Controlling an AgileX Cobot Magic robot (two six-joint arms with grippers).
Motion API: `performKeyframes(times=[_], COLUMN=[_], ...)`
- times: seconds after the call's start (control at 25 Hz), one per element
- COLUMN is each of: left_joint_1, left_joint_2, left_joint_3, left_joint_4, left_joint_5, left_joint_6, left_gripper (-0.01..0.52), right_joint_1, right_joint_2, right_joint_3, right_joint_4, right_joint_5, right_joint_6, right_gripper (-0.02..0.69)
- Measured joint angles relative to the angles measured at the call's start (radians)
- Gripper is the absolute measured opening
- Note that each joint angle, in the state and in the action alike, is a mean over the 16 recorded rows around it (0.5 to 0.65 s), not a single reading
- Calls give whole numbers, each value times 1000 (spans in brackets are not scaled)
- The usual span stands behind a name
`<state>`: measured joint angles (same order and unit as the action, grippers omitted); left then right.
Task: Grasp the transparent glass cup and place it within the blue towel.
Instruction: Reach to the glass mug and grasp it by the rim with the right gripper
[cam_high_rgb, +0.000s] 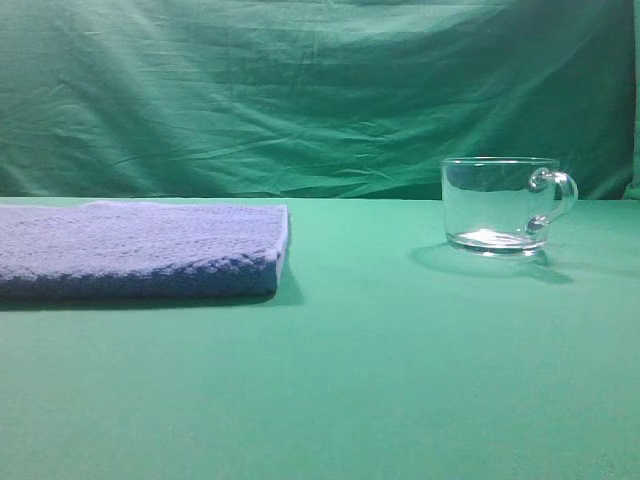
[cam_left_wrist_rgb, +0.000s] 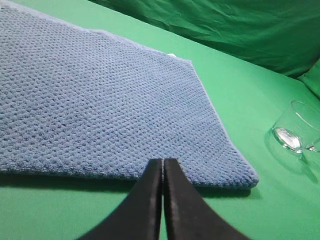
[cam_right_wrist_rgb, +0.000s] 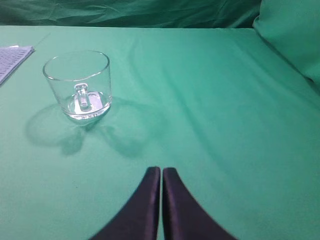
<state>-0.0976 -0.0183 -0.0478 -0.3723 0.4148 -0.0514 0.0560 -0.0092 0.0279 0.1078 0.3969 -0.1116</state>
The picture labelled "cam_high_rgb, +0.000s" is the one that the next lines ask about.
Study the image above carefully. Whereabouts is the green backdrop cloth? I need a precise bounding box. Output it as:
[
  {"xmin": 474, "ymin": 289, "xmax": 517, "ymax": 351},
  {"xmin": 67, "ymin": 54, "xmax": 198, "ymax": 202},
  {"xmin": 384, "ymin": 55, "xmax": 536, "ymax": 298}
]
[{"xmin": 1, "ymin": 1, "xmax": 639, "ymax": 199}]

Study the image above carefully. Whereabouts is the transparent glass cup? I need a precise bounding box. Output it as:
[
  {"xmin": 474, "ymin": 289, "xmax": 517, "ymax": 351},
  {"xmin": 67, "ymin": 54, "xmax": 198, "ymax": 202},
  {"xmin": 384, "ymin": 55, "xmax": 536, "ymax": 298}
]
[{"xmin": 441, "ymin": 157, "xmax": 579, "ymax": 256}]

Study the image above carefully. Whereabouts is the folded blue towel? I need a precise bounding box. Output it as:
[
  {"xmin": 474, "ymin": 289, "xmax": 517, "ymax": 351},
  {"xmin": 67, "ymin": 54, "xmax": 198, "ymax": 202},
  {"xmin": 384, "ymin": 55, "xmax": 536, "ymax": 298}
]
[{"xmin": 1, "ymin": 201, "xmax": 289, "ymax": 301}]

